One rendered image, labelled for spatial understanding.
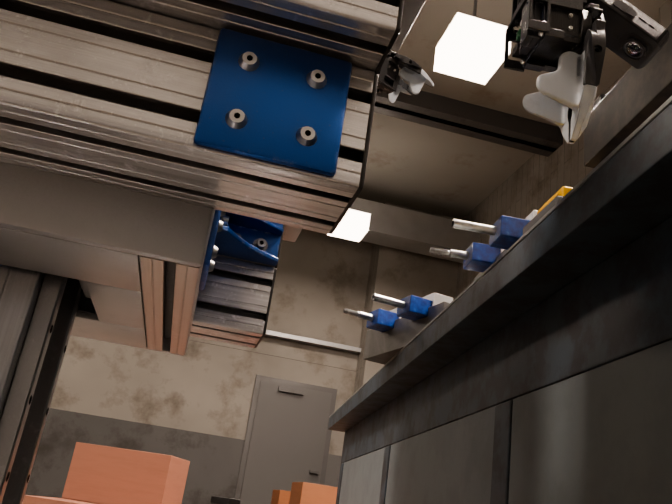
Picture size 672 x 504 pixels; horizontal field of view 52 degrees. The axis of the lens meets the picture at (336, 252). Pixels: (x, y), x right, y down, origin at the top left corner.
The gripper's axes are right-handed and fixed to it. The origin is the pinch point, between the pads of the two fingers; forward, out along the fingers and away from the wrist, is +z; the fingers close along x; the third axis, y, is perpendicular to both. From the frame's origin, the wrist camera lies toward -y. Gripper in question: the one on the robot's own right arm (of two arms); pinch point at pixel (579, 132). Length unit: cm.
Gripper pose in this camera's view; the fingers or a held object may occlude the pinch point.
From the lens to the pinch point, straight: 74.9
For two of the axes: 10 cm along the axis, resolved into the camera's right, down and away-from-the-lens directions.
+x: 1.3, -3.4, -9.3
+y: -9.8, -1.8, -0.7
